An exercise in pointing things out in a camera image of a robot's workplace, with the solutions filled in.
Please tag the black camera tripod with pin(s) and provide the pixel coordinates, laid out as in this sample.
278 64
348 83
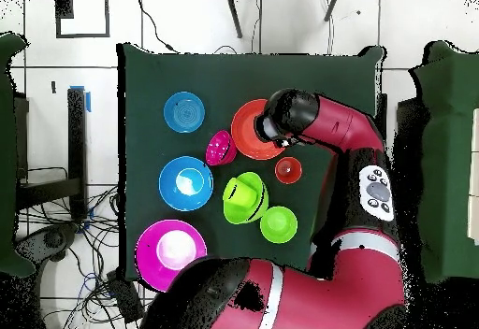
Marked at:
234 15

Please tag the dark green tablecloth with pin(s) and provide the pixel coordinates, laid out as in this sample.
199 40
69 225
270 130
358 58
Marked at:
224 71

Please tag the large pink bowl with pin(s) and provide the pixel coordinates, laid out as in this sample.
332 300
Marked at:
149 254

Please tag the medium green bowl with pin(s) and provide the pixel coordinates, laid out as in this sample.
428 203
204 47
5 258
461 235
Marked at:
258 187

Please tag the white box stack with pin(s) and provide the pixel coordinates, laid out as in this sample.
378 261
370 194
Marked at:
474 175

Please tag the small blue bowl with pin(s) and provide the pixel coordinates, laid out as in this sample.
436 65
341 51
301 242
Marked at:
184 112

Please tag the small green bowl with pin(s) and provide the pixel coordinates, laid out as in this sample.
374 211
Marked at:
278 225

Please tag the green cloth side table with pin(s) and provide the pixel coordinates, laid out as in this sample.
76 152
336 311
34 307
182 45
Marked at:
449 119
7 157

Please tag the orange cup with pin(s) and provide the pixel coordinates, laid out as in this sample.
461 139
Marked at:
288 170

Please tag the small crimson bowl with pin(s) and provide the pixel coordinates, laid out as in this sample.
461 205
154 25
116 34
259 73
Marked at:
219 149

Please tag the wide orange bowl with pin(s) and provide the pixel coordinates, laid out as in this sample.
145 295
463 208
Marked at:
243 131

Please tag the black post with blue tape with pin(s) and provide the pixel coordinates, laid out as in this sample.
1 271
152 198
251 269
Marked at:
76 149

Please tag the large blue bowl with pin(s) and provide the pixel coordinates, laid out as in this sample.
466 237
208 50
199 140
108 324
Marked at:
172 194

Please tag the black floor power strip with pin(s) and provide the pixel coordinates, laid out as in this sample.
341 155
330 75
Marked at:
125 295

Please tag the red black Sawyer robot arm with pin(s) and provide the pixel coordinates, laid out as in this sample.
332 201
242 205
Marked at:
336 291

